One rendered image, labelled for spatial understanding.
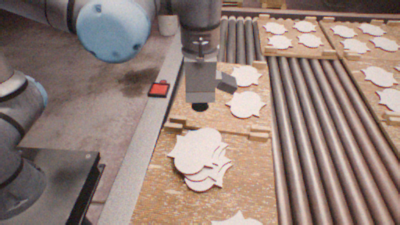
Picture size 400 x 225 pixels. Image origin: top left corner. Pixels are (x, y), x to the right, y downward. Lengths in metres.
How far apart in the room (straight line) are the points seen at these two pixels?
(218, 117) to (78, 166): 0.45
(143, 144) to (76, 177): 0.21
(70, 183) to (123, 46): 0.50
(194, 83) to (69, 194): 0.43
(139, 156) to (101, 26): 0.52
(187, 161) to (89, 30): 0.43
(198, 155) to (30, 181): 0.41
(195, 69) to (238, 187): 0.34
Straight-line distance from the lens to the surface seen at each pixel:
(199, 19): 0.42
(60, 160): 0.79
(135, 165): 0.74
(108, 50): 0.30
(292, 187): 0.73
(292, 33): 1.44
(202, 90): 0.49
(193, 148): 0.66
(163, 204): 0.64
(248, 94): 0.90
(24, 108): 0.70
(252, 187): 0.67
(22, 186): 0.71
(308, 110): 0.95
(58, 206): 0.70
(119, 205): 0.68
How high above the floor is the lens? 1.51
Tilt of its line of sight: 44 degrees down
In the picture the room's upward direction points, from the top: straight up
